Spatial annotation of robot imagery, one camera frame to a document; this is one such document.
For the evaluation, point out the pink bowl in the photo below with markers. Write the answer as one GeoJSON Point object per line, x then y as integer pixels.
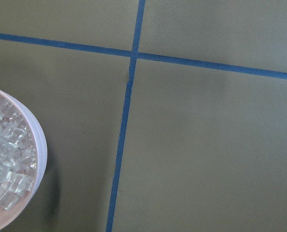
{"type": "Point", "coordinates": [6, 217]}

